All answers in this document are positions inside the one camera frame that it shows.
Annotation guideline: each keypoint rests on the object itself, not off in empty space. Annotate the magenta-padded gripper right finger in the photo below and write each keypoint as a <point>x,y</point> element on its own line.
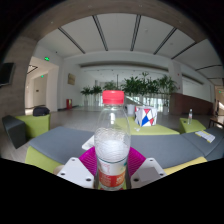
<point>148,171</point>

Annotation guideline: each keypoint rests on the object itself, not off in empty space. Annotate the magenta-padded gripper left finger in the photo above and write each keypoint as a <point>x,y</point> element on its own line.
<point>75,173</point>

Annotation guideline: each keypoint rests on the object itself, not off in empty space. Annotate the clear red-capped water bottle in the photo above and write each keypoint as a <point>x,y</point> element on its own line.
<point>112,156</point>

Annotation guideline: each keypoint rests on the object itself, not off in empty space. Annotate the small clear water bottle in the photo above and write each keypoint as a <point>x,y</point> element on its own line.
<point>190,117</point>

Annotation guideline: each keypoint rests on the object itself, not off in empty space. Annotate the red white blue polyhedron box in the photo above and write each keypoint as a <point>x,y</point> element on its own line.
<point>145,116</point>

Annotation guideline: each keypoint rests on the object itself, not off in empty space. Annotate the lime green seat block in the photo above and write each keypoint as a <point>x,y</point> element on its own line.
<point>36,126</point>

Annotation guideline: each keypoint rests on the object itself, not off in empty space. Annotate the small lime green cube seat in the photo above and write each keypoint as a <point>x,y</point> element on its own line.
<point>191,128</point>

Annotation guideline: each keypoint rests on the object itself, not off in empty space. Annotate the white folded leaflet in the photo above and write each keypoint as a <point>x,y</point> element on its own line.
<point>205,136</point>

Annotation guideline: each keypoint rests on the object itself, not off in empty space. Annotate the red fire cabinet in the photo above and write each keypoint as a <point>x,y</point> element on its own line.
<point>68,104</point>

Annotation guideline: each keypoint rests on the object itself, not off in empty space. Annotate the black bag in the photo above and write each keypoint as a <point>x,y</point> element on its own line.
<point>41,111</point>

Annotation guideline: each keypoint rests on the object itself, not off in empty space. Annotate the dark grey armchair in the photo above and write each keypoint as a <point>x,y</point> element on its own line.
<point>13,131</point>

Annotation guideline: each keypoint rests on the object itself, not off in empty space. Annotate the dark wooden table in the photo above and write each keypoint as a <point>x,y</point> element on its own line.
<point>217,121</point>

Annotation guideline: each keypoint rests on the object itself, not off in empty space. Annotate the group of potted green plants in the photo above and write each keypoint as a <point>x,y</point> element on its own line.
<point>140,85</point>

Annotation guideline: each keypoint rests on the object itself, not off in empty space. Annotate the green exit sign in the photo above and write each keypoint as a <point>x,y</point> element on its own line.
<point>46,58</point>

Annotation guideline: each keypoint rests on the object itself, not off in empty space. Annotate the framed wall picture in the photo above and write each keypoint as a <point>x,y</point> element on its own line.
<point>71,79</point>

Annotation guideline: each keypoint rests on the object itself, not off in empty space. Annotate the black wall screen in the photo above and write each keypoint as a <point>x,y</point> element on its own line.
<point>6,74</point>

